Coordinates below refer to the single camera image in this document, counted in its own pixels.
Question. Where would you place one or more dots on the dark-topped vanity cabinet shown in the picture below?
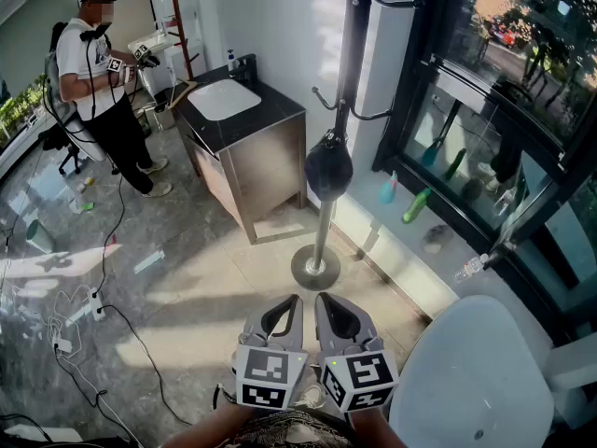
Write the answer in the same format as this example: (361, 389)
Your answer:
(261, 157)

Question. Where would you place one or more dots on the person's light shoe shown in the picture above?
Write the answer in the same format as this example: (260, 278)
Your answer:
(310, 396)

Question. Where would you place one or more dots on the green bottle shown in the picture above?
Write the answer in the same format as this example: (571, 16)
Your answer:
(416, 206)

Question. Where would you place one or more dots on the person's right forearm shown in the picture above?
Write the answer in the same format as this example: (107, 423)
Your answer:
(373, 432)

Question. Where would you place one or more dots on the wooden clothes hanger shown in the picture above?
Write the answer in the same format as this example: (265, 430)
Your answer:
(179, 92)

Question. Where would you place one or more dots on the clear plastic water bottle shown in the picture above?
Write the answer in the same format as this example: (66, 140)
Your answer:
(470, 269)

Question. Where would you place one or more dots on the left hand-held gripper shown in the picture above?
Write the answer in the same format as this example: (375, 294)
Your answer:
(261, 367)

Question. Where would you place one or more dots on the white sink basin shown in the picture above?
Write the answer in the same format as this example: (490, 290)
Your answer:
(224, 98)

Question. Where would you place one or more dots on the black metal coat rack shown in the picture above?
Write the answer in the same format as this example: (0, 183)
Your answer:
(352, 40)

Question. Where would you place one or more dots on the white soap dispenser bottle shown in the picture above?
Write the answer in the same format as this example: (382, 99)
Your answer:
(231, 61)

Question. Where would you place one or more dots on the black faucet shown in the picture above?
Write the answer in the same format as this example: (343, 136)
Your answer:
(247, 65)

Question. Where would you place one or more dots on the black window frame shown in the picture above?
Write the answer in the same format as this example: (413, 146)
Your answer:
(415, 63)

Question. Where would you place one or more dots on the black cloth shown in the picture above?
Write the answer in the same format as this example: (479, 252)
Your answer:
(329, 168)

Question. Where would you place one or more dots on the red wooden coat rack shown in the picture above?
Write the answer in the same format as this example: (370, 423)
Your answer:
(176, 17)

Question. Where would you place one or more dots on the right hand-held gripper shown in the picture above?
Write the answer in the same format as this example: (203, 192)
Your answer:
(368, 371)

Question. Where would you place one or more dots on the white bathtub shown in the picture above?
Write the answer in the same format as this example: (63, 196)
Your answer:
(466, 367)

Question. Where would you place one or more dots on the person's left forearm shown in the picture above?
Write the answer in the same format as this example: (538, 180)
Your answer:
(210, 429)

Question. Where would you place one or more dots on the green bucket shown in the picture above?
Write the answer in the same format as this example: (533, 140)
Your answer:
(39, 237)

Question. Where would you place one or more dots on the teal spray bottle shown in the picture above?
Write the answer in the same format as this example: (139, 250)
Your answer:
(388, 191)

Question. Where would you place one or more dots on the person's patterned shirt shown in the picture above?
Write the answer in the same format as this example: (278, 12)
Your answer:
(289, 429)

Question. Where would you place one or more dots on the grey round sponge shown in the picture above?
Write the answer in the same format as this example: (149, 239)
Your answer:
(437, 239)

